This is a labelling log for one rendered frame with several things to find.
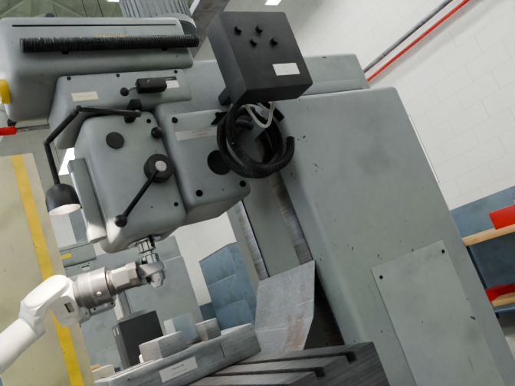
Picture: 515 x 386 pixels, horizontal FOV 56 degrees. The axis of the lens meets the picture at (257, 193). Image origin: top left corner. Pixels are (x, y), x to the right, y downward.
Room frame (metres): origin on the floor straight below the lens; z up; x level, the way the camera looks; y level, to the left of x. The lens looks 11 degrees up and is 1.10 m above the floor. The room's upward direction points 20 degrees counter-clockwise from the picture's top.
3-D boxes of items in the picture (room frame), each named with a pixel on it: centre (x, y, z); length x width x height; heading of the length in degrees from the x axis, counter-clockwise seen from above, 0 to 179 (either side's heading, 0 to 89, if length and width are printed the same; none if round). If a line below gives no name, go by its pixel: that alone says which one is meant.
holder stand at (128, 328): (1.62, 0.53, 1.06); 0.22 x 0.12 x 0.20; 26
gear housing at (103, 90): (1.25, 0.28, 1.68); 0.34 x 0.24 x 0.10; 123
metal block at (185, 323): (1.17, 0.28, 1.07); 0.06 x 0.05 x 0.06; 34
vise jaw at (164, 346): (1.14, 0.33, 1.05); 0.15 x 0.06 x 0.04; 34
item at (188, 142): (1.33, 0.15, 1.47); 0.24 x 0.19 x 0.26; 33
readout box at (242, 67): (1.11, -0.12, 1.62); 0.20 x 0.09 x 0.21; 123
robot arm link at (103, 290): (1.21, 0.40, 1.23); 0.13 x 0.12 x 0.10; 8
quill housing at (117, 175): (1.23, 0.31, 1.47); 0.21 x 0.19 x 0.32; 33
